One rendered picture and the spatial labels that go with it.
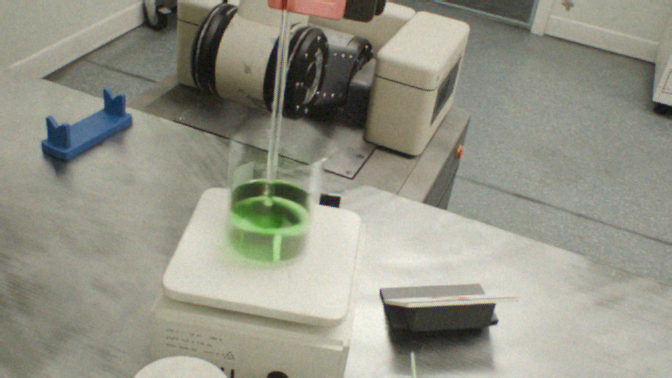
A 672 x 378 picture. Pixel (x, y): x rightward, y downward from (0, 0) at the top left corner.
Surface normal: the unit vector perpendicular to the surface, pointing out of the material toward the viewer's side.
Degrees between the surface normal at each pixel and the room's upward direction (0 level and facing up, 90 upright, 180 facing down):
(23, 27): 90
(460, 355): 0
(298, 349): 90
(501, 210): 0
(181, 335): 90
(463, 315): 90
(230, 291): 0
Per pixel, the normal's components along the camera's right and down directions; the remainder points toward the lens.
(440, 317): 0.20, 0.57
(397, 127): -0.37, 0.48
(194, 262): 0.12, -0.82
